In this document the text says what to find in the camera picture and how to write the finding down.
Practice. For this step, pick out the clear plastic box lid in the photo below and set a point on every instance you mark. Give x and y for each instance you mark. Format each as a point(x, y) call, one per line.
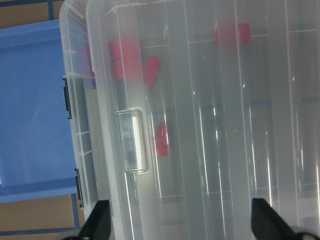
point(205, 120)

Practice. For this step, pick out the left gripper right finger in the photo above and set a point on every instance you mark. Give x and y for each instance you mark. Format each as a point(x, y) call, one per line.
point(266, 224)

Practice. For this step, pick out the clear plastic storage box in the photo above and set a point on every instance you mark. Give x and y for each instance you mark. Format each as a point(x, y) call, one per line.
point(190, 120)

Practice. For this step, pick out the red block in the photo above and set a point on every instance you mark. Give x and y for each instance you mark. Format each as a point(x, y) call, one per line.
point(126, 51)
point(231, 34)
point(119, 71)
point(162, 140)
point(150, 70)

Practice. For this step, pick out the blue plastic tray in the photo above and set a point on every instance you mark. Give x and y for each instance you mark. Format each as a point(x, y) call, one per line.
point(36, 150)

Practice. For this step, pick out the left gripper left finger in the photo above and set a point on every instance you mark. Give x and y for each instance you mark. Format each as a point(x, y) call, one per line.
point(98, 224)

